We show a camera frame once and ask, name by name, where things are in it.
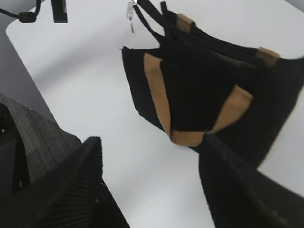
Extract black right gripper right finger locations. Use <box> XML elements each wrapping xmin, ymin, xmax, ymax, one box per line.
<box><xmin>199</xmin><ymin>134</ymin><xmax>304</xmax><ymax>228</ymax></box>

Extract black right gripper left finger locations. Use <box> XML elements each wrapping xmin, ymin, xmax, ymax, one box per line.
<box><xmin>0</xmin><ymin>136</ymin><xmax>103</xmax><ymax>228</ymax></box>

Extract black tote bag tan handles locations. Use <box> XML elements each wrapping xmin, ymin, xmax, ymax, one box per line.
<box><xmin>122</xmin><ymin>0</ymin><xmax>304</xmax><ymax>167</ymax></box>

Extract grey fabric chair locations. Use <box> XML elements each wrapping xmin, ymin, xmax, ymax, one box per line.
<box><xmin>0</xmin><ymin>92</ymin><xmax>84</xmax><ymax>190</ymax></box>

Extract black camera stand with cable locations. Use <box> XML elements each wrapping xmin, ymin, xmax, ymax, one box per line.
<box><xmin>0</xmin><ymin>0</ymin><xmax>69</xmax><ymax>24</ymax></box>

